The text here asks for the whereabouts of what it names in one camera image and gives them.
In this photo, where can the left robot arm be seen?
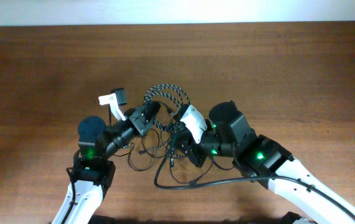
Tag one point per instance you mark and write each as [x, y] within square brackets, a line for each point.
[92, 172]

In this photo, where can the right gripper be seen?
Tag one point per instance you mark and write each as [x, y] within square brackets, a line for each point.
[193, 150]

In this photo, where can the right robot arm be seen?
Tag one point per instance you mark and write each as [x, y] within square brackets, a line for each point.
[226, 133]

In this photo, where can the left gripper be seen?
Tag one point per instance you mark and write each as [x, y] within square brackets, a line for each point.
[138, 120]

